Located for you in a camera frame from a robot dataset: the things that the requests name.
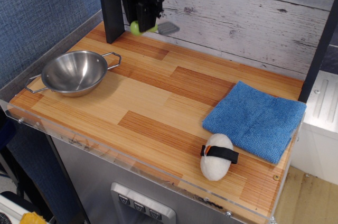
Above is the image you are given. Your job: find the green handled grey spatula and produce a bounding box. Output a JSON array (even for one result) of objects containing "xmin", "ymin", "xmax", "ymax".
[{"xmin": 130, "ymin": 21, "xmax": 180, "ymax": 36}]

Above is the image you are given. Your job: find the blue folded cloth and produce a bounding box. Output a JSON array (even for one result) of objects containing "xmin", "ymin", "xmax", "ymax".
[{"xmin": 202, "ymin": 81, "xmax": 306, "ymax": 164}]

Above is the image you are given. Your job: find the white plush sushi toy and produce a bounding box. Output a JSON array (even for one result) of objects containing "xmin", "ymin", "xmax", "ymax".
[{"xmin": 200, "ymin": 134, "xmax": 239, "ymax": 181}]

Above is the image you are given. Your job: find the stainless steel cabinet front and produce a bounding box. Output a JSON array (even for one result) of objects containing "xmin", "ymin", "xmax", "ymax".
[{"xmin": 51, "ymin": 137, "xmax": 268, "ymax": 223}]

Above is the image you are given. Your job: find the silver button control panel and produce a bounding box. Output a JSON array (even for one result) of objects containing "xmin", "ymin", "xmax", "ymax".
[{"xmin": 110, "ymin": 182, "xmax": 176, "ymax": 223}]

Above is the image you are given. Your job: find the white ribbed appliance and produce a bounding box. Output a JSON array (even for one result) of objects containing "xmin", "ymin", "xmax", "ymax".
[{"xmin": 291, "ymin": 71, "xmax": 337, "ymax": 184}]

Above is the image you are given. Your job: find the clear acrylic edge guard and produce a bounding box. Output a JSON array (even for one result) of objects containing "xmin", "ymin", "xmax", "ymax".
[{"xmin": 1, "ymin": 99, "xmax": 277, "ymax": 223}]

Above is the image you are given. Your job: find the yellow black object bottom-left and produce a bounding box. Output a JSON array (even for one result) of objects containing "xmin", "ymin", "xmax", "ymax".
[{"xmin": 0, "ymin": 210, "xmax": 45, "ymax": 224}]

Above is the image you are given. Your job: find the steel two-handled bowl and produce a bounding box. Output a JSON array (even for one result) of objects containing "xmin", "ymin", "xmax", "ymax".
[{"xmin": 25, "ymin": 51, "xmax": 122, "ymax": 97}]

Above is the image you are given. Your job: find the dark right vertical post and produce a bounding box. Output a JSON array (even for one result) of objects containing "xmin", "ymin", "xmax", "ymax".
[{"xmin": 298, "ymin": 0, "xmax": 337, "ymax": 103}]

